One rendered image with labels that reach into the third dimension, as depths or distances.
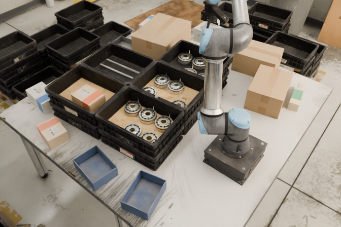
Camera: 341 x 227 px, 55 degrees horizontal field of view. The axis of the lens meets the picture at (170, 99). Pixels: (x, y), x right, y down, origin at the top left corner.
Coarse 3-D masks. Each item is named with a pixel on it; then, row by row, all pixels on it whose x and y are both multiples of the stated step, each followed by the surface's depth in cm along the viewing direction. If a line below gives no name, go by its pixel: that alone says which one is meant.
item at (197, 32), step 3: (204, 21) 207; (207, 21) 207; (201, 24) 204; (204, 24) 204; (213, 24) 204; (195, 27) 201; (198, 27) 201; (213, 27) 201; (216, 27) 201; (219, 27) 201; (222, 27) 201; (195, 30) 201; (198, 30) 200; (201, 30) 199; (195, 33) 203; (198, 33) 201; (195, 36) 204; (198, 36) 202; (195, 39) 205; (198, 39) 203; (198, 42) 205
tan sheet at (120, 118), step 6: (120, 108) 193; (114, 114) 189; (120, 114) 189; (114, 120) 186; (120, 120) 186; (126, 120) 186; (132, 120) 186; (138, 120) 186; (120, 126) 182; (144, 126) 182; (150, 126) 182; (144, 132) 179; (156, 132) 179
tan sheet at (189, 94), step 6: (150, 84) 209; (156, 90) 205; (162, 90) 205; (186, 90) 205; (192, 90) 205; (162, 96) 200; (168, 96) 200; (174, 96) 200; (180, 96) 200; (186, 96) 200; (192, 96) 200; (186, 102) 196
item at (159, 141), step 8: (152, 96) 186; (168, 104) 182; (96, 112) 176; (104, 120) 172; (176, 120) 172; (120, 128) 168; (168, 128) 168; (136, 136) 164; (160, 136) 164; (144, 144) 163; (152, 144) 160
